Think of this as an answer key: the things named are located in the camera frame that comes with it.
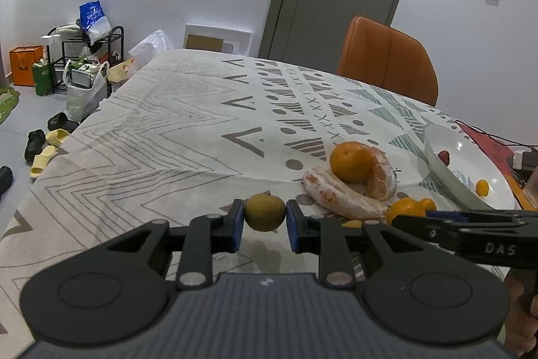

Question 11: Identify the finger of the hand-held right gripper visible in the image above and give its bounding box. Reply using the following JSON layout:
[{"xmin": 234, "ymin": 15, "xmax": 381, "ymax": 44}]
[
  {"xmin": 426, "ymin": 210, "xmax": 522, "ymax": 223},
  {"xmin": 391, "ymin": 215, "xmax": 463, "ymax": 248}
]

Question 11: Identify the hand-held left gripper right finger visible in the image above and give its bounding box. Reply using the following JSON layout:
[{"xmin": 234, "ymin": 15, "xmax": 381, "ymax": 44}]
[{"xmin": 286, "ymin": 200, "xmax": 438, "ymax": 289}]

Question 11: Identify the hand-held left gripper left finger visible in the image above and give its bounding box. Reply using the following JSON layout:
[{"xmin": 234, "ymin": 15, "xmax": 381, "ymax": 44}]
[{"xmin": 105, "ymin": 199, "xmax": 245, "ymax": 289}]

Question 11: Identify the medium orange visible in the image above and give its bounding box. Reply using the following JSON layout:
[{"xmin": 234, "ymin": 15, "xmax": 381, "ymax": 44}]
[{"xmin": 387, "ymin": 198, "xmax": 427, "ymax": 226}]

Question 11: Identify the brownish green round fruit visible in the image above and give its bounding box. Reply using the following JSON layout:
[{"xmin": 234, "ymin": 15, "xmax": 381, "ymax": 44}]
[{"xmin": 244, "ymin": 193, "xmax": 286, "ymax": 232}]

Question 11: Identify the long peeled pomelo segment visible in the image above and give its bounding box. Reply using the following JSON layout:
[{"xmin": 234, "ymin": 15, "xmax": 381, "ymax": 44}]
[{"xmin": 302, "ymin": 167, "xmax": 389, "ymax": 222}]

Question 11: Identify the white plate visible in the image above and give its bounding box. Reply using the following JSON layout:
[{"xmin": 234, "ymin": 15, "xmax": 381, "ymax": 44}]
[{"xmin": 424, "ymin": 123, "xmax": 517, "ymax": 212}]

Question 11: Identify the curled peeled pomelo segment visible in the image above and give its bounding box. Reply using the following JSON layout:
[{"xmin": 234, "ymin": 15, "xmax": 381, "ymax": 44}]
[{"xmin": 357, "ymin": 146, "xmax": 398, "ymax": 201}]

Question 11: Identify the large orange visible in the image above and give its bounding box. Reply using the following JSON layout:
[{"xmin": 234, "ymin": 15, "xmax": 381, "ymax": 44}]
[{"xmin": 330, "ymin": 141, "xmax": 376, "ymax": 184}]

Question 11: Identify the person's right hand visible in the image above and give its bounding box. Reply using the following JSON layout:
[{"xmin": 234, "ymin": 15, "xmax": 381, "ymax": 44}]
[{"xmin": 502, "ymin": 272, "xmax": 538, "ymax": 359}]

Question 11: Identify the red orange printed mat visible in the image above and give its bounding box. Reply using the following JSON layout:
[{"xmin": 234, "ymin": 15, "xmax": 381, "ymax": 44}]
[{"xmin": 456, "ymin": 121, "xmax": 538, "ymax": 212}]

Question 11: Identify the white charger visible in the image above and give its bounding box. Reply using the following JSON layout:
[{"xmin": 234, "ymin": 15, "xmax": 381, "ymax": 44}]
[{"xmin": 513, "ymin": 151, "xmax": 534, "ymax": 170}]

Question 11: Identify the orange leather chair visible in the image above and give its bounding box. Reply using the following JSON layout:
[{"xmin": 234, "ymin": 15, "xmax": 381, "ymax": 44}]
[{"xmin": 337, "ymin": 15, "xmax": 438, "ymax": 107}]

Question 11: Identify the white foam board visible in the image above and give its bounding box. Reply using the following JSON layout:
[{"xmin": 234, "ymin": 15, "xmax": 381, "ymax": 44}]
[{"xmin": 184, "ymin": 23, "xmax": 253, "ymax": 58}]

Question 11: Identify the beige paper bag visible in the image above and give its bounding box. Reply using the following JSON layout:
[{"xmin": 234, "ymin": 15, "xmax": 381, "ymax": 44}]
[{"xmin": 107, "ymin": 58, "xmax": 146, "ymax": 84}]

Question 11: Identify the clear plastic bag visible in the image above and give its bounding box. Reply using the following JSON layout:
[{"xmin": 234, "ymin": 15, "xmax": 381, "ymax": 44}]
[{"xmin": 128, "ymin": 30, "xmax": 175, "ymax": 71}]

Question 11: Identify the white plastic bag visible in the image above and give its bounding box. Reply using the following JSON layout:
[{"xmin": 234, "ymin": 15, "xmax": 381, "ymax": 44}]
[{"xmin": 63, "ymin": 60, "xmax": 111, "ymax": 122}]

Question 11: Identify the yellow slipper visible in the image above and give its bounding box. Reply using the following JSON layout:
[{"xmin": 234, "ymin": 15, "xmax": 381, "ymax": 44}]
[
  {"xmin": 45, "ymin": 129, "xmax": 71, "ymax": 147},
  {"xmin": 29, "ymin": 146, "xmax": 57, "ymax": 178}
]

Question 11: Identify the black shoe rack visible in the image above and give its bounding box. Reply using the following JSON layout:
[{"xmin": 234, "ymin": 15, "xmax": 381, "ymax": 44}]
[{"xmin": 46, "ymin": 26, "xmax": 125, "ymax": 97}]

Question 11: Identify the green bag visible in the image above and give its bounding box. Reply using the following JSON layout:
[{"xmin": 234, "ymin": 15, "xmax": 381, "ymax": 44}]
[{"xmin": 32, "ymin": 58, "xmax": 57, "ymax": 97}]

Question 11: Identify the blue and white bag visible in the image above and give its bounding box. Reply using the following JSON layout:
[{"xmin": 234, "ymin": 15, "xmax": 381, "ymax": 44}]
[{"xmin": 79, "ymin": 0, "xmax": 112, "ymax": 41}]

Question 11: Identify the beige cloth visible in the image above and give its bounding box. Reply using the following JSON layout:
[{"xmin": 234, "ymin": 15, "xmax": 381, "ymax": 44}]
[{"xmin": 54, "ymin": 24, "xmax": 87, "ymax": 37}]

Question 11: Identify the green floor mat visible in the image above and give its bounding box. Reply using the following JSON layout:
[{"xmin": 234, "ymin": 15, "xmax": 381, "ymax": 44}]
[{"xmin": 0, "ymin": 85, "xmax": 21, "ymax": 124}]

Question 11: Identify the orange paper bag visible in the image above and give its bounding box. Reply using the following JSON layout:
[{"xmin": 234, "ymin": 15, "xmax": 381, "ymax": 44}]
[{"xmin": 9, "ymin": 45, "xmax": 45, "ymax": 87}]

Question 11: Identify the black cable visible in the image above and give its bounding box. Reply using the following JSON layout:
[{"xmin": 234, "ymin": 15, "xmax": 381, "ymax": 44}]
[{"xmin": 452, "ymin": 119, "xmax": 538, "ymax": 151}]

